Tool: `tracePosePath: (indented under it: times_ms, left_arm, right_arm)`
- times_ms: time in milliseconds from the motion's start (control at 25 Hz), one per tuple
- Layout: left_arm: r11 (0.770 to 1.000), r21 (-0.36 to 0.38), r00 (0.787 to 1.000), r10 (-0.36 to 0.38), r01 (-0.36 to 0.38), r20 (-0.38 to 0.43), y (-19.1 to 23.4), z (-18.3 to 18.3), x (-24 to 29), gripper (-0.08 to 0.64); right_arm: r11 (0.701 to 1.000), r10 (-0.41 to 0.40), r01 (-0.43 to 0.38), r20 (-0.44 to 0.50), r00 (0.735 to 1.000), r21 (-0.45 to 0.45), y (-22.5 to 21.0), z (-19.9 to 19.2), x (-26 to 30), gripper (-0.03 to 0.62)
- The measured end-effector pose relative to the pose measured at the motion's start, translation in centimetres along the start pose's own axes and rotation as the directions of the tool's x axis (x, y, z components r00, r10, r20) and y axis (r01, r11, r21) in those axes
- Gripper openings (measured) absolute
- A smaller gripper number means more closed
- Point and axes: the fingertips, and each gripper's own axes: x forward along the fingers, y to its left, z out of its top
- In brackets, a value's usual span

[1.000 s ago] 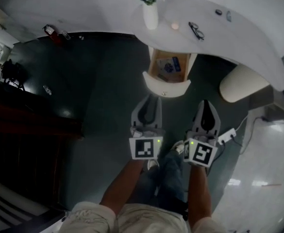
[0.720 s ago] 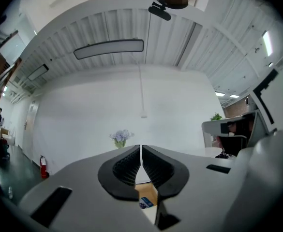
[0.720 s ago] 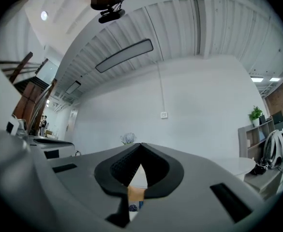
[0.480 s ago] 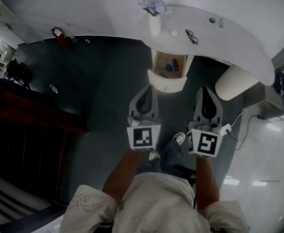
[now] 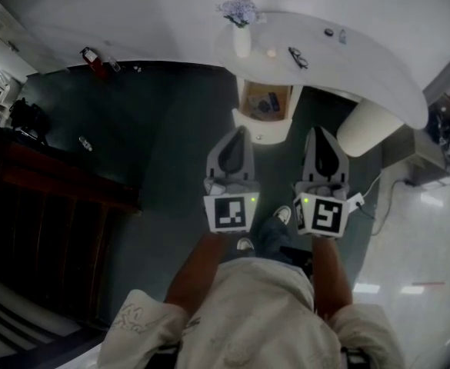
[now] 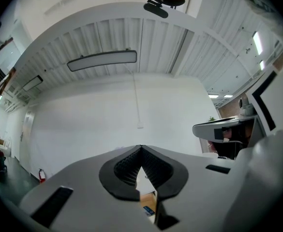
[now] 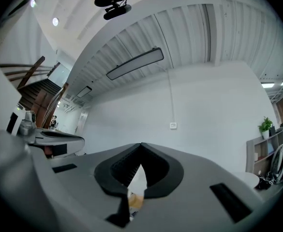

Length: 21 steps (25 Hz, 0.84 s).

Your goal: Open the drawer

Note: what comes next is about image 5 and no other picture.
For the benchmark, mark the grey packet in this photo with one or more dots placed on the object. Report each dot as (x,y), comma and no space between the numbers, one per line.
(254,101)

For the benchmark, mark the clear plastic water bottle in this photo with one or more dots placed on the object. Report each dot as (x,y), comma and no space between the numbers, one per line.
(86,143)

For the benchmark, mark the white sneaker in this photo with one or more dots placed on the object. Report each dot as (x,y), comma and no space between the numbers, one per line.
(282,214)
(245,243)

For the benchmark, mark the white door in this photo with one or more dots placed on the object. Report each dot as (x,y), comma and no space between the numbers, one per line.
(20,33)

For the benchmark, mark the wooden staircase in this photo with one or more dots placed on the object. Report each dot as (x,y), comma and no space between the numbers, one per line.
(55,179)

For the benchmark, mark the black waist pouch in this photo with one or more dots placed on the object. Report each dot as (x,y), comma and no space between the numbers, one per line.
(295,258)

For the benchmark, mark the person's blue jeans leg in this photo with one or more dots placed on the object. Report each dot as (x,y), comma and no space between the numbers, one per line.
(272,238)

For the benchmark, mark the grey low cabinet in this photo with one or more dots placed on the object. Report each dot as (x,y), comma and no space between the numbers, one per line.
(413,156)

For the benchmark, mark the red fire extinguisher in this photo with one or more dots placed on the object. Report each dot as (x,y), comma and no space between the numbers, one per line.
(93,62)

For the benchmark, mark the dark blue box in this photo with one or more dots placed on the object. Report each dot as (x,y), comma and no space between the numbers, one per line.
(274,100)

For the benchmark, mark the orange floor tape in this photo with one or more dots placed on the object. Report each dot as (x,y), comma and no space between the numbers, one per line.
(429,283)

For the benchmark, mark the small pink candle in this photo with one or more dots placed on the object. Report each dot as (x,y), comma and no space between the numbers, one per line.
(271,52)

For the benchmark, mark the person's white shirt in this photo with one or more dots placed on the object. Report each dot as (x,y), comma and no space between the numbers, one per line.
(255,313)

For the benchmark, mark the small dark round jar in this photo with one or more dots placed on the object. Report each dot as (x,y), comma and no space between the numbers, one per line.
(328,32)

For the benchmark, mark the pale blue flower bunch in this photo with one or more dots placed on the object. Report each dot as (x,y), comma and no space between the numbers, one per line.
(240,10)

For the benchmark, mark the white power strip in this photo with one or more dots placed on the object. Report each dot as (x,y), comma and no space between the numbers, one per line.
(356,202)

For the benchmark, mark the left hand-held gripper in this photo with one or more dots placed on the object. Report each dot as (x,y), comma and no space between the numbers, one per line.
(230,213)

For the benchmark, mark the black bag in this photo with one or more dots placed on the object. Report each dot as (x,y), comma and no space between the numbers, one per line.
(28,115)

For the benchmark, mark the small clear bottle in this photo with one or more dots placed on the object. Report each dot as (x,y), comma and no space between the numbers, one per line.
(342,36)

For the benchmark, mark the black eyeglasses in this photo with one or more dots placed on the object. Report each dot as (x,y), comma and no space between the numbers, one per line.
(297,57)

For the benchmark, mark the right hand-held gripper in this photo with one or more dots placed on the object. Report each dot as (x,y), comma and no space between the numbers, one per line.
(322,215)

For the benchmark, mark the clear bottle by wall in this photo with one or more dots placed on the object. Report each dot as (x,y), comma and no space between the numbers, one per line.
(114,64)

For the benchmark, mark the black round object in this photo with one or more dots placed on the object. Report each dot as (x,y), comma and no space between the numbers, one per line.
(265,106)

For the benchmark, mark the white curved table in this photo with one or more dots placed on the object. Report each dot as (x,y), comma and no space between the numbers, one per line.
(344,71)

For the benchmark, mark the person's right forearm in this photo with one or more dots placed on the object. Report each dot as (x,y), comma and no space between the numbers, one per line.
(330,279)

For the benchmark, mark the white vase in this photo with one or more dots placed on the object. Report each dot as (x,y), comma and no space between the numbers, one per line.
(242,40)

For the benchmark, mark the dark green carpet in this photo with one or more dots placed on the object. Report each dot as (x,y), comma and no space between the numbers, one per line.
(170,129)

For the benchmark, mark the person's left forearm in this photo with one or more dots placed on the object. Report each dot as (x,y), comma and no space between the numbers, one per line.
(199,271)

